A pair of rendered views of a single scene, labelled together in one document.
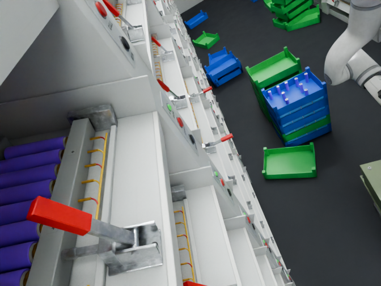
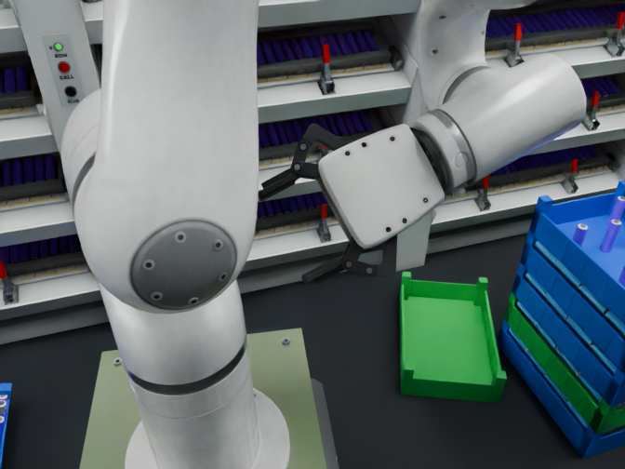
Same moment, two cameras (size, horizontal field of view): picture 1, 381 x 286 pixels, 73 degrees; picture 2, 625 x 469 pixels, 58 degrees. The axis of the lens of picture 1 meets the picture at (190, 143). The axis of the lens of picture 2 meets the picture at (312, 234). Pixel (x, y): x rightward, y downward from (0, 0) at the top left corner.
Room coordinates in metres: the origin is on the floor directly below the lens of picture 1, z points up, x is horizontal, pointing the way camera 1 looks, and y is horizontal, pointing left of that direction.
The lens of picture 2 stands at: (0.18, -1.00, 0.98)
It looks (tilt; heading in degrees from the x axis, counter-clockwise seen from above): 37 degrees down; 57
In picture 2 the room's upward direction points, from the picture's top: straight up
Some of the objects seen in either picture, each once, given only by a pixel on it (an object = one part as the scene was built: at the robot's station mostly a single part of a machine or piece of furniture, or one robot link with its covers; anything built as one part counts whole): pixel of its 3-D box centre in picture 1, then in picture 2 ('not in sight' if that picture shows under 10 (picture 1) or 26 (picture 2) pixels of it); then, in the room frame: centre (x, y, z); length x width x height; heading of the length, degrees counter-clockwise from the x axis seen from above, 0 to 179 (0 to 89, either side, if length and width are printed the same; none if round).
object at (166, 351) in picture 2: not in sight; (155, 228); (0.28, -0.59, 0.68); 0.19 x 0.12 x 0.24; 82
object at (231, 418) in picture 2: not in sight; (198, 402); (0.28, -0.62, 0.46); 0.19 x 0.19 x 0.18
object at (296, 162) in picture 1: (288, 161); (446, 331); (0.91, -0.43, 0.04); 0.30 x 0.20 x 0.08; 51
